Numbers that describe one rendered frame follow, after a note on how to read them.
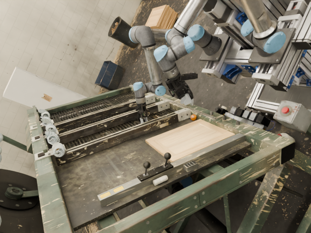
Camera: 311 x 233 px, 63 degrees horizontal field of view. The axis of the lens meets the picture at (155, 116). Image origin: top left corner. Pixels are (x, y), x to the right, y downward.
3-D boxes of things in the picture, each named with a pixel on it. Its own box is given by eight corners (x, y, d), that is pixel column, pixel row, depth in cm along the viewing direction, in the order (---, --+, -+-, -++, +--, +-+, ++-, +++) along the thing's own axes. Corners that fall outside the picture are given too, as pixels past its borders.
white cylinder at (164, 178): (155, 187, 130) (168, 180, 133) (154, 182, 129) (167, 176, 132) (152, 184, 132) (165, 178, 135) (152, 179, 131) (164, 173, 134)
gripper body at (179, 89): (172, 98, 136) (162, 80, 130) (183, 88, 138) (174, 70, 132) (180, 101, 129) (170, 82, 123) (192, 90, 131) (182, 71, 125)
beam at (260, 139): (295, 157, 144) (295, 140, 140) (280, 165, 139) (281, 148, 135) (138, 91, 331) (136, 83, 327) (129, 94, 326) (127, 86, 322)
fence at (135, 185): (245, 140, 159) (245, 135, 157) (102, 207, 122) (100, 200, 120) (239, 138, 163) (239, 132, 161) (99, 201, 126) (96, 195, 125)
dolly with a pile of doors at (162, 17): (183, 16, 469) (166, 3, 447) (171, 41, 468) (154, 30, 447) (165, 19, 521) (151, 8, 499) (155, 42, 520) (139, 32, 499)
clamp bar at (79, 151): (192, 118, 205) (189, 89, 197) (40, 174, 159) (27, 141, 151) (185, 114, 214) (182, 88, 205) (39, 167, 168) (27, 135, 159)
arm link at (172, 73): (171, 63, 130) (179, 64, 123) (174, 70, 132) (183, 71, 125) (160, 71, 128) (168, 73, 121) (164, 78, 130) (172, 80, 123)
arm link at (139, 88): (145, 82, 185) (134, 85, 182) (147, 96, 189) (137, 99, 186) (140, 80, 192) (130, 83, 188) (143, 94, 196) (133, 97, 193)
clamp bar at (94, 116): (156, 101, 259) (152, 79, 250) (34, 140, 213) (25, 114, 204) (152, 100, 267) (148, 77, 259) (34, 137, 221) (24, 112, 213)
